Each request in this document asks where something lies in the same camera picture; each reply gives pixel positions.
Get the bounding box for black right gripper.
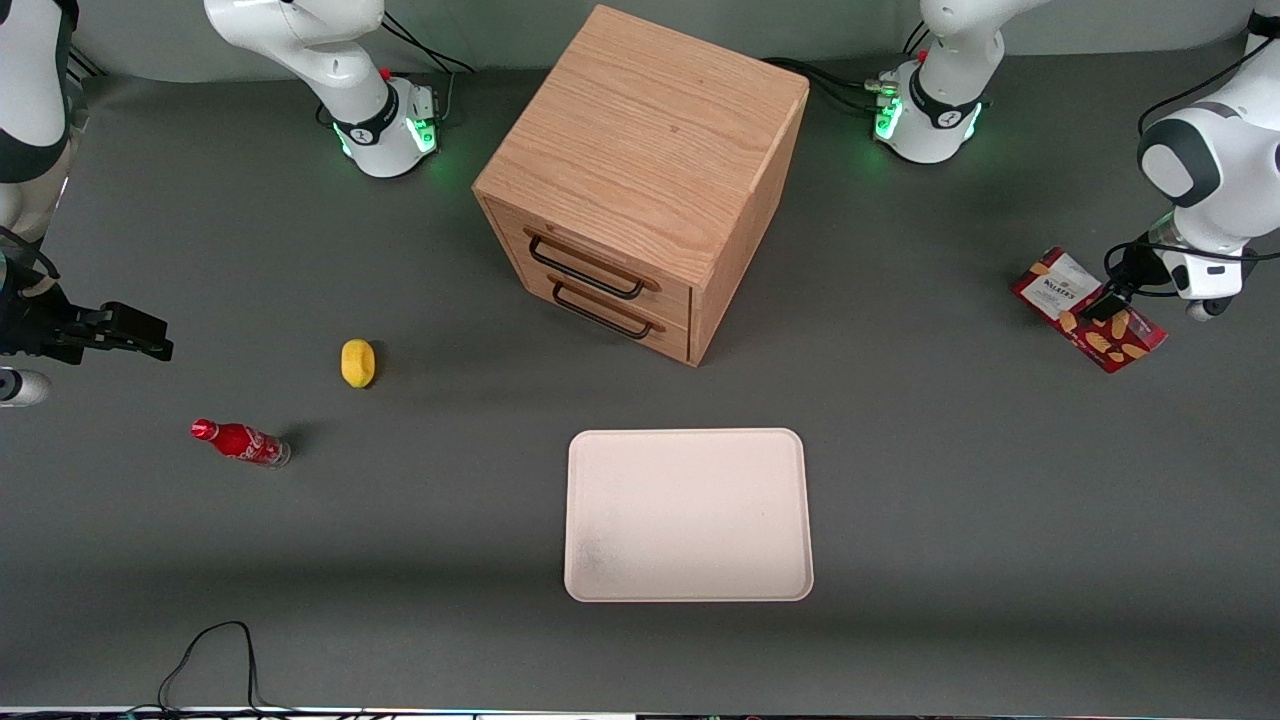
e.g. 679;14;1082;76
0;280;174;365

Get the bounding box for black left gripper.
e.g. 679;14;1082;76
1077;238;1173;324

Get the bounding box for red cookie box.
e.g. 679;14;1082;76
1010;246;1168;374

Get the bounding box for cream plastic tray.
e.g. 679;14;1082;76
563;428;815;604

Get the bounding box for red cola bottle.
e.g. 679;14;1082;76
190;418;292;469

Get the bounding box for wooden drawer front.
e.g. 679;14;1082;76
486;198;694;326
498;255;693;363

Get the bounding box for wooden two-drawer cabinet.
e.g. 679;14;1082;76
472;4;811;369

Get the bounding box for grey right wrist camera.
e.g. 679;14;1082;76
0;368;51;408

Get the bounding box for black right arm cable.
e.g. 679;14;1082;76
0;225;61;283

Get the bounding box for black left base cables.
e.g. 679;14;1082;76
762;20;936;116

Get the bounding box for black base cables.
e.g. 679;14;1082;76
318;10;477;129
762;20;936;116

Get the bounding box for thin black looped cable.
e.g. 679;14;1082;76
155;620;301;717

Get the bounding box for black right base cables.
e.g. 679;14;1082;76
318;10;477;129

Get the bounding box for black metal drawer handle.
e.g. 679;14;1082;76
547;273;666;341
523;228;661;301

